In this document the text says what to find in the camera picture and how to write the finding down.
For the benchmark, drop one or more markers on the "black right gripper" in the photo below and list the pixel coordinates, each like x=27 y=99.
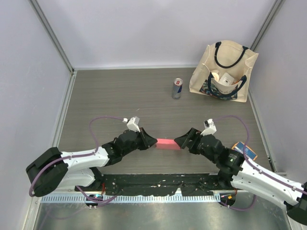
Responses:
x=193 y=134

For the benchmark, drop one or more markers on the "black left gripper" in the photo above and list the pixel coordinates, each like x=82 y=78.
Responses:
x=147 y=141

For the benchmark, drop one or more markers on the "pink paper box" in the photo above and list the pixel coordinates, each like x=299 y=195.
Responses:
x=166 y=144

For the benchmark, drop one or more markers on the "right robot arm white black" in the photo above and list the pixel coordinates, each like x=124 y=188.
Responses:
x=239 y=172

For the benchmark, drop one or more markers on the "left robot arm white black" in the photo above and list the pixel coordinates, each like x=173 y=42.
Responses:
x=48 y=171

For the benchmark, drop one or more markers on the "orange blue small box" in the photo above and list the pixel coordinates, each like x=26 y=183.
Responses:
x=239 y=147

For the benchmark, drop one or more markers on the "white box in bag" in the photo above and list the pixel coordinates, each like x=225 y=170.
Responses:
x=226 y=79

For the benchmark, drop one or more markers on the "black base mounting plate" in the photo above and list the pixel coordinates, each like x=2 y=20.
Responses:
x=191 y=184

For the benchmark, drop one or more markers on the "silver blue drink can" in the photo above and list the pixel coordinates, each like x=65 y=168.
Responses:
x=177 y=88

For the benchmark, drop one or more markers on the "white tape roll in bag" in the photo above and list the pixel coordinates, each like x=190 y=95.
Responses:
x=216 y=75

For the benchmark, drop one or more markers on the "beige canvas tote bag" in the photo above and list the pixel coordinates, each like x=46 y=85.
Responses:
x=224 y=56

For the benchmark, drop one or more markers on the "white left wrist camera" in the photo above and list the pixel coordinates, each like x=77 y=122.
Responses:
x=132 y=123

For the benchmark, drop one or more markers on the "grey slotted cable duct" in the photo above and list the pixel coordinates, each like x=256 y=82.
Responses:
x=176 y=198

